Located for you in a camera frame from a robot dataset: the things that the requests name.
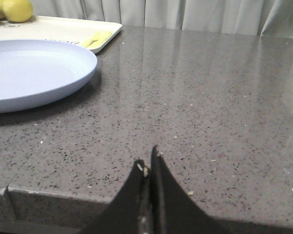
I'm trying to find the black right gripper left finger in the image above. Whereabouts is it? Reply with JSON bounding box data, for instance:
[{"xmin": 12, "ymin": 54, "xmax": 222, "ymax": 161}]
[{"xmin": 82, "ymin": 160, "xmax": 150, "ymax": 234}]

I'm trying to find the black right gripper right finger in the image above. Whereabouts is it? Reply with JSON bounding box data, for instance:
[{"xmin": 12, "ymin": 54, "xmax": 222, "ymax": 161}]
[{"xmin": 150, "ymin": 145, "xmax": 229, "ymax": 234}]

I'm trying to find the white curtain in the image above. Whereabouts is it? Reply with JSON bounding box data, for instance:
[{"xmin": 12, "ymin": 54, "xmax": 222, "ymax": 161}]
[{"xmin": 32, "ymin": 0, "xmax": 293, "ymax": 39}]

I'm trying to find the yellow lemon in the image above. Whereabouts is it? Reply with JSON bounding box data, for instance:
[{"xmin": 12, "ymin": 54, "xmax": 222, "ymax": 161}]
[
  {"xmin": 2, "ymin": 0, "xmax": 33, "ymax": 22},
  {"xmin": 0, "ymin": 0, "xmax": 5, "ymax": 19}
]

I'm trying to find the cream white tray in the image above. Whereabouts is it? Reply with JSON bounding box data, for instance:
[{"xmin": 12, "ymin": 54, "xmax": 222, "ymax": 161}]
[{"xmin": 0, "ymin": 16, "xmax": 123, "ymax": 54}]

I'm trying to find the light blue plate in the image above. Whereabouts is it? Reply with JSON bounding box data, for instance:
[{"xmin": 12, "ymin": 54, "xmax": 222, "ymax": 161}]
[{"xmin": 0, "ymin": 39, "xmax": 97, "ymax": 113}]

